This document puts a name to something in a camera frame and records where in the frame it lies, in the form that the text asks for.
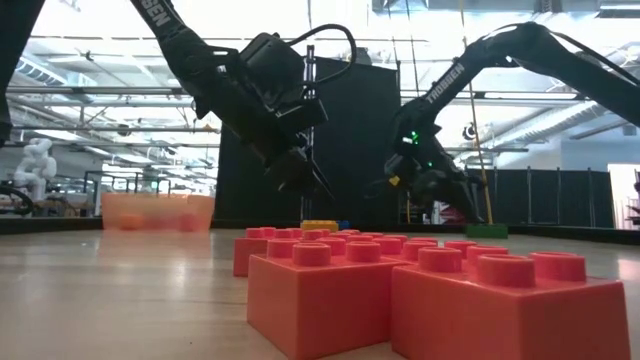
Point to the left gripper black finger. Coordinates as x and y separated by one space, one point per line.
305 177

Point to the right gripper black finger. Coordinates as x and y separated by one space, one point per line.
465 202

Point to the green rectangular block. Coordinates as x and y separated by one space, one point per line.
487 231

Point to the orange rectangular block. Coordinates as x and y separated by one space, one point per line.
440 250
247 255

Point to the orange square block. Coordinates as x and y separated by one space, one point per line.
325 300
500 320

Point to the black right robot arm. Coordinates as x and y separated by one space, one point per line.
445 85

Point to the yellow rectangular block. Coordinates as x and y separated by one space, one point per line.
320 226

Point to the black folding partition screen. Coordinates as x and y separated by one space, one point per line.
360 150

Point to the blue square block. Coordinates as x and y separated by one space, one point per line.
344 225

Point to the black partition panels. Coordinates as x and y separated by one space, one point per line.
550 200

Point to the orange translucent plastic bin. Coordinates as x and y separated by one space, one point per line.
150 215

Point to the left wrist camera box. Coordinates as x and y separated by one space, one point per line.
272 65

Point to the black aluminium table frame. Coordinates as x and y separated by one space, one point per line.
50 225

